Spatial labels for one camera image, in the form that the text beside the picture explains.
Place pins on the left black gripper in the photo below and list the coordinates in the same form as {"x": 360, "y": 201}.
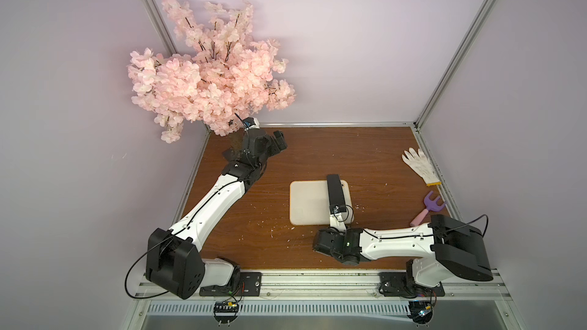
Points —
{"x": 273, "y": 150}

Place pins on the black kitchen knife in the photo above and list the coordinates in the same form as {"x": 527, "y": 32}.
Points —
{"x": 337, "y": 204}

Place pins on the cream cutting board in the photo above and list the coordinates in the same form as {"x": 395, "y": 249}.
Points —
{"x": 309, "y": 203}

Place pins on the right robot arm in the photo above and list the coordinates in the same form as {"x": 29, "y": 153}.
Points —
{"x": 440, "y": 249}

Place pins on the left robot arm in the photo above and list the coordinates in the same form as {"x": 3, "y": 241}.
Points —
{"x": 173, "y": 260}

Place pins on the right electronics board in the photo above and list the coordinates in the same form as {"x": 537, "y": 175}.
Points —
{"x": 420, "y": 312}

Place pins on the electronics board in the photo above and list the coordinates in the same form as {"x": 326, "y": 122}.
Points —
{"x": 420, "y": 312}
{"x": 226, "y": 312}

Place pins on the left electronics board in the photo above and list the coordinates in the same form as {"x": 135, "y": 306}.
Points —
{"x": 226, "y": 312}

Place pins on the dark square tree base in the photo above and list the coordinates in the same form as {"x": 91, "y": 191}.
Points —
{"x": 230, "y": 154}

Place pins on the pink cherry blossom tree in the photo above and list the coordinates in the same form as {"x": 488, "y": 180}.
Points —
{"x": 230, "y": 77}

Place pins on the purple toy fork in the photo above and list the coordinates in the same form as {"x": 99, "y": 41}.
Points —
{"x": 431, "y": 204}

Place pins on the white work glove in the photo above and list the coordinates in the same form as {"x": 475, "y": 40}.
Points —
{"x": 421, "y": 165}

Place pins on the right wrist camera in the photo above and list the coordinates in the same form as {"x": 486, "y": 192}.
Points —
{"x": 341, "y": 217}

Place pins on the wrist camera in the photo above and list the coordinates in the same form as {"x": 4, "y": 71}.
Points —
{"x": 248, "y": 123}
{"x": 341, "y": 217}

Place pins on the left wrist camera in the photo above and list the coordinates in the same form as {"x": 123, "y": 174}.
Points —
{"x": 248, "y": 123}

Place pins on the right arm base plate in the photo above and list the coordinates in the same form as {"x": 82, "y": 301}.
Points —
{"x": 401, "y": 285}

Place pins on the aluminium front rail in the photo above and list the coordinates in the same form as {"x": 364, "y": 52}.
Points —
{"x": 361, "y": 284}

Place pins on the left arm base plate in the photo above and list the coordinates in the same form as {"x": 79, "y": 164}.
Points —
{"x": 244, "y": 284}

